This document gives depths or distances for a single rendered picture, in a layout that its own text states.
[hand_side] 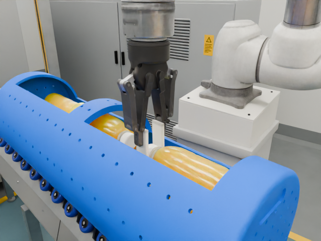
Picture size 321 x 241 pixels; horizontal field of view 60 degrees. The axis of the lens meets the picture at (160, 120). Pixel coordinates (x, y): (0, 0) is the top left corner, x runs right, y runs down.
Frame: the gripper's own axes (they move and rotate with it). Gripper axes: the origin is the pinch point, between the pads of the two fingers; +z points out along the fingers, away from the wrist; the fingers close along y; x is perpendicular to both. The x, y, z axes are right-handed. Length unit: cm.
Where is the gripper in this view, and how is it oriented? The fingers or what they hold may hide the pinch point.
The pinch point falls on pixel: (150, 140)
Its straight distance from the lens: 57.1
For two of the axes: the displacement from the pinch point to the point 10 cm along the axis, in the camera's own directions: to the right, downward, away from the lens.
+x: 7.1, 2.8, -6.5
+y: -7.1, 2.9, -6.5
